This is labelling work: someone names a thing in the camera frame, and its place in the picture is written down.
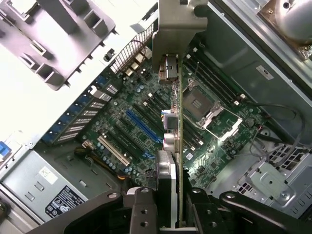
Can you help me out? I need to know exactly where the white expansion slot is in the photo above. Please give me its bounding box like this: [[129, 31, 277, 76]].
[[97, 136, 132, 167]]

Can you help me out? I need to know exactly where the CPU socket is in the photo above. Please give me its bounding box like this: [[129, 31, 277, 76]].
[[182, 86, 221, 123]]

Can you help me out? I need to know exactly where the open black PC case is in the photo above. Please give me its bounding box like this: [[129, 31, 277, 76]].
[[0, 0, 312, 234]]

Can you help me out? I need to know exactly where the grey parts rack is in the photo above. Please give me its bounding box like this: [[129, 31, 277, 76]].
[[0, 0, 117, 91]]

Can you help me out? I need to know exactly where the grey power supply unit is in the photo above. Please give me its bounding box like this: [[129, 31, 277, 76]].
[[0, 148, 118, 225]]

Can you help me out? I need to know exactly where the black long expansion slot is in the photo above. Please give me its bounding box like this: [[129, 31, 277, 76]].
[[111, 122, 142, 152], [104, 130, 136, 159], [130, 101, 154, 124]]

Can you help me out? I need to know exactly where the metal socket cover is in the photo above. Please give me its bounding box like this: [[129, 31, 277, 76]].
[[202, 107, 243, 142]]

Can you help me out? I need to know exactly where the black short expansion slot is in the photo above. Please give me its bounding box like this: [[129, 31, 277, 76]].
[[117, 116, 131, 129]]

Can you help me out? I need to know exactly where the blue case latch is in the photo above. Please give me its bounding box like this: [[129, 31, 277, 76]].
[[0, 141, 12, 162]]

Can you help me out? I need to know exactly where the blue expansion slot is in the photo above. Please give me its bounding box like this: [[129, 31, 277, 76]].
[[125, 109, 163, 145]]

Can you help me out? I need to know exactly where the green motherboard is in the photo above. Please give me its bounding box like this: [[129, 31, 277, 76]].
[[82, 56, 267, 194]]

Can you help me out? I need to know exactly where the black looped cable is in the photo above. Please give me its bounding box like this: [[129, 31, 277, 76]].
[[253, 103, 306, 152]]

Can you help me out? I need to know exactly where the silver drive cage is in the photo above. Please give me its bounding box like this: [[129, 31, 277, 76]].
[[234, 143, 312, 218]]

